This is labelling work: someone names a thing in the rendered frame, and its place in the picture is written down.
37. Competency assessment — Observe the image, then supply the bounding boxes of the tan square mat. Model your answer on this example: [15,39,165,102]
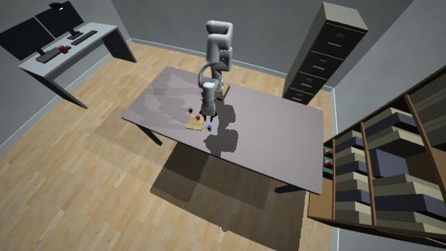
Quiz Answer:
[185,114,204,130]

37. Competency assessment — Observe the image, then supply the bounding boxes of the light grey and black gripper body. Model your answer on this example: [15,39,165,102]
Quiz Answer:
[201,102,215,116]

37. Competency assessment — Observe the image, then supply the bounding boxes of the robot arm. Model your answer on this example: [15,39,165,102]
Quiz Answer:
[198,21,233,105]

